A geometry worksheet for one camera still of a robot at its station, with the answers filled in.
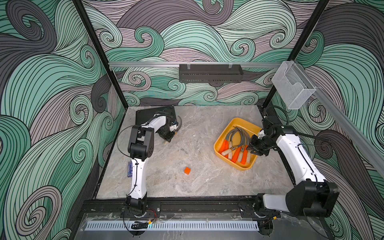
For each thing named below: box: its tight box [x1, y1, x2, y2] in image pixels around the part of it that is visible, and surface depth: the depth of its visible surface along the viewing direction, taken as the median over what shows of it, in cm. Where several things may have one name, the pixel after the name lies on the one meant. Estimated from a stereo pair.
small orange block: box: [184, 167, 191, 175], surface depth 88 cm
